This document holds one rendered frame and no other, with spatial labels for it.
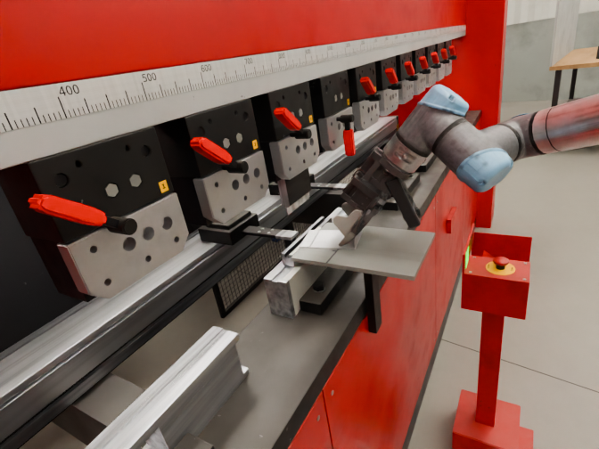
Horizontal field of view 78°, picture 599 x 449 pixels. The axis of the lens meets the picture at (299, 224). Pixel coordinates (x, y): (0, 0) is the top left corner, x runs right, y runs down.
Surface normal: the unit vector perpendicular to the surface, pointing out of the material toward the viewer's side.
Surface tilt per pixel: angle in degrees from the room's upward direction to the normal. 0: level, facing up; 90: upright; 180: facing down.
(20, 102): 90
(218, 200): 90
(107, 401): 0
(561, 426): 0
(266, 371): 0
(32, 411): 90
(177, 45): 90
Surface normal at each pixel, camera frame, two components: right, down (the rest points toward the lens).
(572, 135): -0.68, 0.65
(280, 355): -0.15, -0.90
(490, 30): -0.49, 0.43
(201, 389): 0.86, 0.08
